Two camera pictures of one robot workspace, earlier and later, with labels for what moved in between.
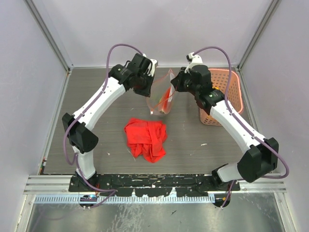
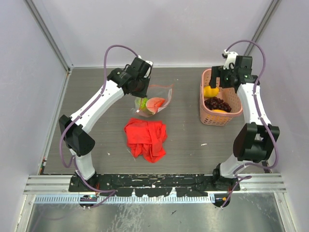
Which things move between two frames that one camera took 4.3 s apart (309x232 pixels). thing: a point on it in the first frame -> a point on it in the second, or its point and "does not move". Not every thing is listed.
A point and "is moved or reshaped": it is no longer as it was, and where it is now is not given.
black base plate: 151,185 does not move
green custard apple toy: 157,98 -> 143,102
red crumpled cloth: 146,138 does not move
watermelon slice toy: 164,102 -> 152,104
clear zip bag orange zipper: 160,100 is moved or reshaped
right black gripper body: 184,83 -> 228,74
